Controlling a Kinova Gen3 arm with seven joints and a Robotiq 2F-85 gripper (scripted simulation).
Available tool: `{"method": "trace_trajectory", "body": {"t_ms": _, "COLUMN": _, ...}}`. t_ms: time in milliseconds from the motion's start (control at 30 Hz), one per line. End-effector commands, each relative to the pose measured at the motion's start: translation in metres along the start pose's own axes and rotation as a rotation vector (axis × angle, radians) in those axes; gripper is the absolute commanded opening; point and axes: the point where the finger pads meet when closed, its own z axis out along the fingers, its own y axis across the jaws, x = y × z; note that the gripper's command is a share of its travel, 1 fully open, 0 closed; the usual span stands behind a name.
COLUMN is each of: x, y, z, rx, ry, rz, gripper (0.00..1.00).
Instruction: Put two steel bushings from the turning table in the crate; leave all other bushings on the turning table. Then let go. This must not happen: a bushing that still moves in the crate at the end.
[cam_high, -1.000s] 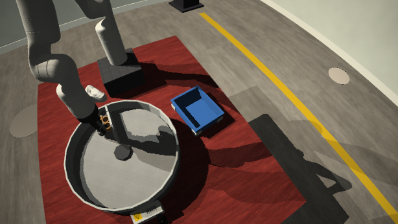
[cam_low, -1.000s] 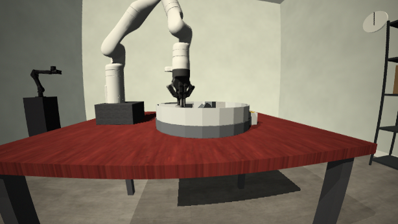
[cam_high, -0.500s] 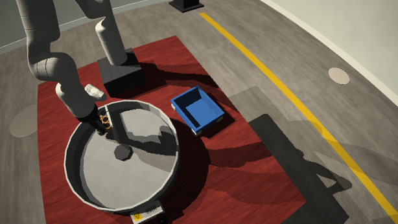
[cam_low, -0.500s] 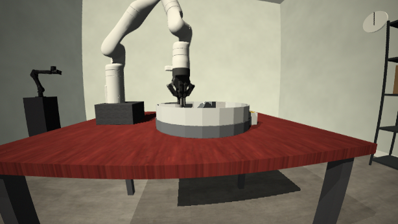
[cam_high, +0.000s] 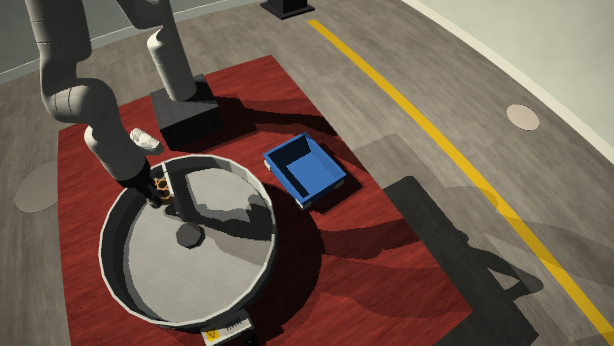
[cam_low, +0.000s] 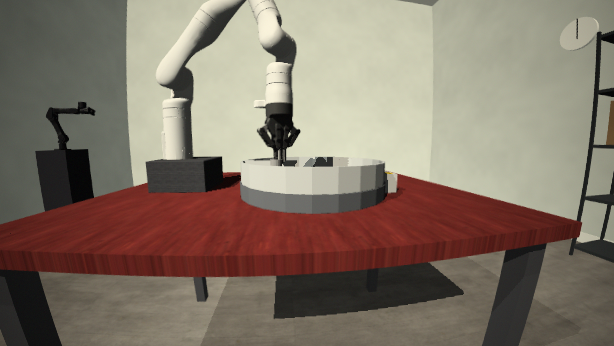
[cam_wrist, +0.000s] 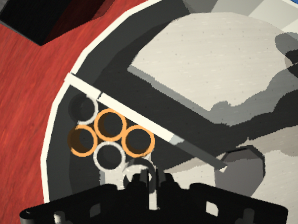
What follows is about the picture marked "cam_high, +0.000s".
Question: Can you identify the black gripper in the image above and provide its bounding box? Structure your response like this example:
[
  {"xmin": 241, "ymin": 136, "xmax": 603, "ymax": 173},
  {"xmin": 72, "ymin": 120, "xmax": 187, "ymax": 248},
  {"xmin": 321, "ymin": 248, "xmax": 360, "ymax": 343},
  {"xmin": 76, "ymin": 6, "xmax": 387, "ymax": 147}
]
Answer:
[{"xmin": 115, "ymin": 156, "xmax": 165, "ymax": 207}]

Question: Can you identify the blue crate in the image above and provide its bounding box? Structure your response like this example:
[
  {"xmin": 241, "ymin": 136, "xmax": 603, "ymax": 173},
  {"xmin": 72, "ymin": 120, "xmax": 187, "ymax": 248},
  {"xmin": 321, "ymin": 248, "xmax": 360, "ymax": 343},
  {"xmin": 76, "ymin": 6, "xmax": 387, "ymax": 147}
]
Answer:
[{"xmin": 263, "ymin": 132, "xmax": 347, "ymax": 211}]

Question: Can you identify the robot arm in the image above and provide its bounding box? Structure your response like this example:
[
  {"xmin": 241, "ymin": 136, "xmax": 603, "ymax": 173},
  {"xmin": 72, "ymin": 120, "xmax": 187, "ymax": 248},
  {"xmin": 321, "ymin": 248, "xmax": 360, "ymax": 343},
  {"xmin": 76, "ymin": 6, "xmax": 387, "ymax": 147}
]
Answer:
[{"xmin": 25, "ymin": 0, "xmax": 197, "ymax": 181}]

